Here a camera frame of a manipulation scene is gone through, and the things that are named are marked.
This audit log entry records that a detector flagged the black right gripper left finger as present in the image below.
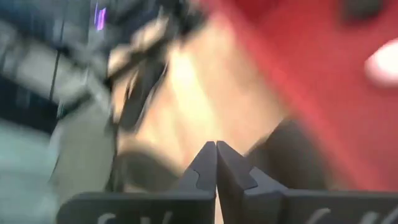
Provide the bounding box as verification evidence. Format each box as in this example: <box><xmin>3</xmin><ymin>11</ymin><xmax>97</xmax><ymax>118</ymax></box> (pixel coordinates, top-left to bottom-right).
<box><xmin>57</xmin><ymin>141</ymin><xmax>218</xmax><ymax>224</ymax></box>

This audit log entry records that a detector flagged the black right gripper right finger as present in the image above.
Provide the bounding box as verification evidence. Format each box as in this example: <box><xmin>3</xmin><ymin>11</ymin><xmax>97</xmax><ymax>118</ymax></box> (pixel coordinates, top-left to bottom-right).
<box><xmin>216</xmin><ymin>140</ymin><xmax>398</xmax><ymax>224</ymax></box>

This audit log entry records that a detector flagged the pink slide sandal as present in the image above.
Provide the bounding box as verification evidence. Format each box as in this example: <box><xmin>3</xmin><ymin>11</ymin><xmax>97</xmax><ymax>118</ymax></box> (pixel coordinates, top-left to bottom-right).
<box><xmin>363</xmin><ymin>39</ymin><xmax>398</xmax><ymax>88</ymax></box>

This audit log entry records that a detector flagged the red plastic bin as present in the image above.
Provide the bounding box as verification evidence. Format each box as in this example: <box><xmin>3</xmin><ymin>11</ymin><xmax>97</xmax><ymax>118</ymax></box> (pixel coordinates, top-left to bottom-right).
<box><xmin>198</xmin><ymin>0</ymin><xmax>398</xmax><ymax>192</ymax></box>

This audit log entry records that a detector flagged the computer monitor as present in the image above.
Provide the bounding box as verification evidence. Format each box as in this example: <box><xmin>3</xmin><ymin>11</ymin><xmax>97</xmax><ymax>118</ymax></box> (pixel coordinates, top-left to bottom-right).
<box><xmin>92</xmin><ymin>2</ymin><xmax>108</xmax><ymax>32</ymax></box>

